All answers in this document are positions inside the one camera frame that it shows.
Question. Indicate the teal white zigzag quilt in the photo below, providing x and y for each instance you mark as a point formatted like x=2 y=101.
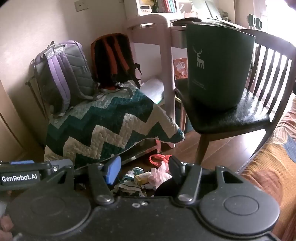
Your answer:
x=104 y=129

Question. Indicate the white storage box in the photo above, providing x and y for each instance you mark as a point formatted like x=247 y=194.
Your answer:
x=152 y=89

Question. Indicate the dark green trash bin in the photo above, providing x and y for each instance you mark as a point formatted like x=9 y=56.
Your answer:
x=217 y=69

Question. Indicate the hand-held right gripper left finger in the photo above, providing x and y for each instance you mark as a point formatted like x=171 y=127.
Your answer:
x=113 y=170

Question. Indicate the person's left hand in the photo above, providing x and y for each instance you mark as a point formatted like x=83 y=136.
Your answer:
x=5 y=223

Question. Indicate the small yellow box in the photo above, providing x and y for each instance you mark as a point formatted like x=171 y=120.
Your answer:
x=141 y=178

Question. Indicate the orange snack bag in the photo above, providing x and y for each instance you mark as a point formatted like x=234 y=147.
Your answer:
x=180 y=68

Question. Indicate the dark wooden chair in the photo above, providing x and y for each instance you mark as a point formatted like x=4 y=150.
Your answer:
x=231 y=118

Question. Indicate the purple grey backpack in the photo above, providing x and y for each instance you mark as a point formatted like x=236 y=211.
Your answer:
x=57 y=74

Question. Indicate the wall socket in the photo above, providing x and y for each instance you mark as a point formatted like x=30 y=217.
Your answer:
x=79 y=5

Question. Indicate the green white crumpled wrapper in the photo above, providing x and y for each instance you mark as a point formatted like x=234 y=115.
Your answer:
x=128 y=188
x=133 y=172

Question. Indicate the row of colourful books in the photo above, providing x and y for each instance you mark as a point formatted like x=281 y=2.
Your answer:
x=168 y=5

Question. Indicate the red plastic bag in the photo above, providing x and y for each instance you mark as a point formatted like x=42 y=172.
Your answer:
x=159 y=158

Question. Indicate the orange patterned blanket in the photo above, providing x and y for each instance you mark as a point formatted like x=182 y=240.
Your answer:
x=277 y=162

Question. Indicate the small white clock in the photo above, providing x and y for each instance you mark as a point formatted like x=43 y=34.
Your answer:
x=145 y=7

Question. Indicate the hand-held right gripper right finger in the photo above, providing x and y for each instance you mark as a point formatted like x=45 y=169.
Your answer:
x=177 y=169

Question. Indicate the black orange backpack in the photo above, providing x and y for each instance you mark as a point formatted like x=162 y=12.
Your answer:
x=104 y=60

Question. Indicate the white bookshelf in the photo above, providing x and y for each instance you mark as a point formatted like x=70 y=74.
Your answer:
x=131 y=7

